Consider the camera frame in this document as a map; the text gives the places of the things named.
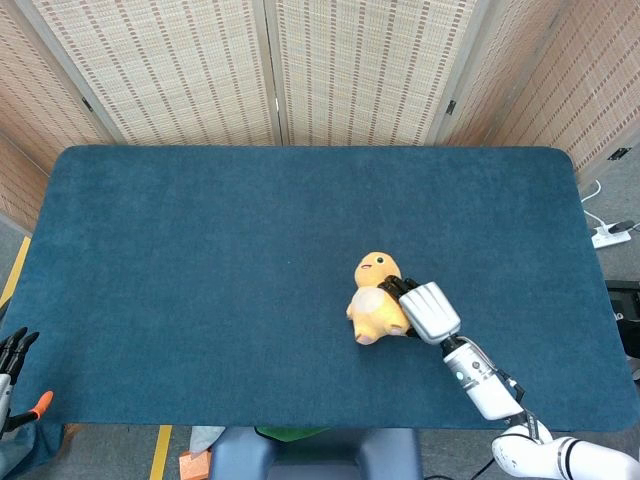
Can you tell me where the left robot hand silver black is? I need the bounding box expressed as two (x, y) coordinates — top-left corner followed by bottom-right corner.
(0, 327), (54, 439)

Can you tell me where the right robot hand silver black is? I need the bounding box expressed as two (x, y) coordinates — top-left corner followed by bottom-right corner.
(377, 273), (462, 347)

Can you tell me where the yellow plush duck toy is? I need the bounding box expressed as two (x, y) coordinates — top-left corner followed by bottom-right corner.
(345, 251), (416, 346)

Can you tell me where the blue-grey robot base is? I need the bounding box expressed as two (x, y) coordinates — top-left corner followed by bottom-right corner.
(207, 427), (424, 480)

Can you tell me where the green object under table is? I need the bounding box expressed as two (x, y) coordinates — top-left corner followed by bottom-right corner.
(253, 425), (331, 444)

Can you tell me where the white power strip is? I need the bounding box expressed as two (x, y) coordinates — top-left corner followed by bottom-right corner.
(591, 224), (632, 250)

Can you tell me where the black equipment box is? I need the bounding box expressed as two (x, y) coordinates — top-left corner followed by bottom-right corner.
(604, 279), (640, 359)

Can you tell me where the blue table cloth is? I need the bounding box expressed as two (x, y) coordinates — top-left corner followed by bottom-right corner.
(0, 145), (634, 476)

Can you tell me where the grey cloth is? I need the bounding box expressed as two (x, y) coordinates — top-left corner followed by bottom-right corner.
(188, 424), (227, 454)

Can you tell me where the orange block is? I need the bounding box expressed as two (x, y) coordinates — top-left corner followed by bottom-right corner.
(179, 449), (212, 480)

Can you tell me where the woven folding screen panel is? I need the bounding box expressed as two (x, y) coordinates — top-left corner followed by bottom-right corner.
(439, 0), (640, 187)
(264, 0), (492, 148)
(0, 0), (117, 231)
(14, 0), (282, 147)

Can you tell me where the white power cable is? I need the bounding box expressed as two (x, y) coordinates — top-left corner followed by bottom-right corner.
(581, 179), (610, 232)

